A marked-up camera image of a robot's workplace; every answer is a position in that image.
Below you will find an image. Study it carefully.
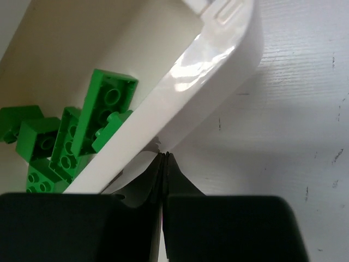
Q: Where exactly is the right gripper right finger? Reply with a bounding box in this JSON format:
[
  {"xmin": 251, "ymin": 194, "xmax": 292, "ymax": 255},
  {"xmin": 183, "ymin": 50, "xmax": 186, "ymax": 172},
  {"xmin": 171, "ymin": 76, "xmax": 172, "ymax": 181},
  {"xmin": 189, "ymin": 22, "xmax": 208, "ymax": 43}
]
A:
[{"xmin": 164, "ymin": 153, "xmax": 309, "ymax": 261}]

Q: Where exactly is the long green lego brick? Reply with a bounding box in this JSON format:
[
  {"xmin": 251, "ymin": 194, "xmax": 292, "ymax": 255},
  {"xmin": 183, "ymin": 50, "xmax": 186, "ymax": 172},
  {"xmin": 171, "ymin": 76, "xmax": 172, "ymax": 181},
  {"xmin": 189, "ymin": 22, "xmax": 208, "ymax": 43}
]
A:
[{"xmin": 71, "ymin": 69, "xmax": 139, "ymax": 156}]

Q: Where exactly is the white drawer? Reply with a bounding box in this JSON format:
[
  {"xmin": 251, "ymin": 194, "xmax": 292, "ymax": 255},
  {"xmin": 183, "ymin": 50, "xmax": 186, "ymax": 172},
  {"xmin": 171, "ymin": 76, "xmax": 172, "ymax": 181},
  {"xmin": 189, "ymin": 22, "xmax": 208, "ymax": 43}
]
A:
[{"xmin": 1, "ymin": 1, "xmax": 264, "ymax": 193}]

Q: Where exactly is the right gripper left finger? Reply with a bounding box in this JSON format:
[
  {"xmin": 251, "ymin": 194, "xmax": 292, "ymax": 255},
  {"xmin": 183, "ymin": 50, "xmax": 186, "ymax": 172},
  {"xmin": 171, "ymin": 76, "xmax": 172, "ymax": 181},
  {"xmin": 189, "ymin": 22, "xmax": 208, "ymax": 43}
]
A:
[{"xmin": 1, "ymin": 153, "xmax": 165, "ymax": 261}]

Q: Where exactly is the green lego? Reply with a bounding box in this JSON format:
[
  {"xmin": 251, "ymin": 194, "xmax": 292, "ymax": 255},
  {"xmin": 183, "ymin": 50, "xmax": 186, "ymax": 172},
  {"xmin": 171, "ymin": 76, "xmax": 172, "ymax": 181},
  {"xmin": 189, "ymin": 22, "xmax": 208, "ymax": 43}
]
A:
[{"xmin": 49, "ymin": 107, "xmax": 89, "ymax": 184}]

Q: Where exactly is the green square lego brick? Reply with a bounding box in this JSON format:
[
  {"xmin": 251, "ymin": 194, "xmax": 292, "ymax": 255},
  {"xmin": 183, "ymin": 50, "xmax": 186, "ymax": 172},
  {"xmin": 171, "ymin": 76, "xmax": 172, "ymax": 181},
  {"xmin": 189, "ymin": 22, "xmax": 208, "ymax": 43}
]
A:
[{"xmin": 92, "ymin": 110, "xmax": 133, "ymax": 153}]

